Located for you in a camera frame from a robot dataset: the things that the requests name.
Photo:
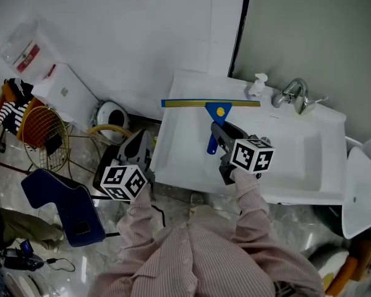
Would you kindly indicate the blue padded chair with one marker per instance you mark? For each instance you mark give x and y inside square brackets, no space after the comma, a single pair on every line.
[71,203]

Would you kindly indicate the person's striped pink shirt torso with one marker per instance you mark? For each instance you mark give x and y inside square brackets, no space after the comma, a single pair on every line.
[204,265]

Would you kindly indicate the pale green cup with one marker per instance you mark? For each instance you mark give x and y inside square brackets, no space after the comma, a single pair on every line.
[310,107]

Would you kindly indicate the small screen device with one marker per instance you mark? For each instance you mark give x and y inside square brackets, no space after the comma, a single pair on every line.
[27,247]

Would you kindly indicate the person's shoe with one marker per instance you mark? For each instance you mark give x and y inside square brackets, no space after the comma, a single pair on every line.
[201,210]

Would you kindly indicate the white round appliance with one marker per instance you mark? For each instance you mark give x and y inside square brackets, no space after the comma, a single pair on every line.
[114,117]

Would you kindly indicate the white washbasin table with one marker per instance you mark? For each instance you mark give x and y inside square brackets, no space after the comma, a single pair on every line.
[179,153]

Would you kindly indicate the person's right forearm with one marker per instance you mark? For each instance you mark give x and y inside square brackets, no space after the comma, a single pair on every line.
[250,203]

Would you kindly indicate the black vertical wall strip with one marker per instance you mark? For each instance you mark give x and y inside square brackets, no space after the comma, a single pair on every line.
[239,26]

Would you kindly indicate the grey white egg cushion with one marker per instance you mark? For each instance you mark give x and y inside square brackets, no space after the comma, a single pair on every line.
[330,266]

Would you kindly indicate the blue and yellow squeegee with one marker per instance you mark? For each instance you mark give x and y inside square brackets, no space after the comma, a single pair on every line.
[213,111]

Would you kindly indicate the clear water bottle red label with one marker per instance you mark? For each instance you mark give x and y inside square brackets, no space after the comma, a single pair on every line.
[28,48]

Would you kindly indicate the white soap pump bottle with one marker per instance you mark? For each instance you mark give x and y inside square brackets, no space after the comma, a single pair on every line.
[256,87]

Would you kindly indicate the black pouch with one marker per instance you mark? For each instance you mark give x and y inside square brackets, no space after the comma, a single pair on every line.
[53,144]

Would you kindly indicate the black flat device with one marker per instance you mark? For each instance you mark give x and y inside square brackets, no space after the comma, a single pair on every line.
[21,260]

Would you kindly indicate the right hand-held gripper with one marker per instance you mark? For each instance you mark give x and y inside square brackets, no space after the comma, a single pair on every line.
[253,156]

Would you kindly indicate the brown seat wooden chair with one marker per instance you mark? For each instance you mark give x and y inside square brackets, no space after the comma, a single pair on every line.
[106,161]

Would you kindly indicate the orange cushion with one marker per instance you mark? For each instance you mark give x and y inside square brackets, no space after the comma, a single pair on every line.
[343,274]

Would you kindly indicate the white water dispenser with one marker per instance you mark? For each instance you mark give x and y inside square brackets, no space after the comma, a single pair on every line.
[71,94]

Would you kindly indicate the black white striped cloth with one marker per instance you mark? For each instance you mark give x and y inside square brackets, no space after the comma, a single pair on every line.
[14,110]

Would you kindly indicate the chrome faucet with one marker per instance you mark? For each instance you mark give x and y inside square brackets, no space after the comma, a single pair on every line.
[289,93]

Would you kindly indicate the black phone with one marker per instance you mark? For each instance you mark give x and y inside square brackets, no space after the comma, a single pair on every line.
[81,227]

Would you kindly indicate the white toothbrush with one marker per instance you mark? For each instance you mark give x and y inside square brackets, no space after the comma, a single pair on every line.
[321,99]

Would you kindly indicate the dark bin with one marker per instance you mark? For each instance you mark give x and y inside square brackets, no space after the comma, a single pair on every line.
[329,220]

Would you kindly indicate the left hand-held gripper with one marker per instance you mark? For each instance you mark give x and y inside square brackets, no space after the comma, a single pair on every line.
[123,181]

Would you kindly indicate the person's left forearm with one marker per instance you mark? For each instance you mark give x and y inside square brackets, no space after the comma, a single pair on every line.
[139,218]

